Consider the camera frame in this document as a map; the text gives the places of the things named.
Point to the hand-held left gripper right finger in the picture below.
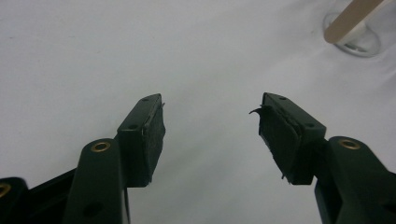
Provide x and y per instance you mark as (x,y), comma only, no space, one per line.
(299,146)

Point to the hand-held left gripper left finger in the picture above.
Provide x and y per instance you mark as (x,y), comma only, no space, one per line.
(137,146)

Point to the clear glass cup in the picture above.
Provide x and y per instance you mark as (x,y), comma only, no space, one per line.
(361,40)

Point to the wooden stirring stick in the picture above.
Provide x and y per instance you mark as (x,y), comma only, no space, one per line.
(348,20)

